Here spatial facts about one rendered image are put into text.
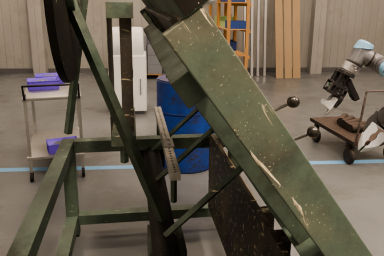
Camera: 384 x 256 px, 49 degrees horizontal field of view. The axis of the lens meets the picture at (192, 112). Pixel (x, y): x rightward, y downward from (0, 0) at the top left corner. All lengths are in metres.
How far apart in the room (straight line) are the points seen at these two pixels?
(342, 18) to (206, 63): 11.03
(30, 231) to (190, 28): 1.42
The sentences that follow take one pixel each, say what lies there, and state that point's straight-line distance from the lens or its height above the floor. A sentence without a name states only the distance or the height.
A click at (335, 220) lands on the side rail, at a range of 1.21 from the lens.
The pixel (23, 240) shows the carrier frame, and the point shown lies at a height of 0.79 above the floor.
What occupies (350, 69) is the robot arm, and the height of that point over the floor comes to 1.52.
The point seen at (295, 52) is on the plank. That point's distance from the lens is 10.72.
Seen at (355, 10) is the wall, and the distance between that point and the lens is 12.08.
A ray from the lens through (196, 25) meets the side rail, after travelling 0.95.
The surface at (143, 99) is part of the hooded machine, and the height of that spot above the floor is 0.25.
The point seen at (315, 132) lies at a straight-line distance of 1.32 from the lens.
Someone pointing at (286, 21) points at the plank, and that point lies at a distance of 10.77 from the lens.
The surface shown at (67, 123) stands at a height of 0.92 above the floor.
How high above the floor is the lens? 1.81
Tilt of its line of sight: 15 degrees down
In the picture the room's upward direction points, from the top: 1 degrees clockwise
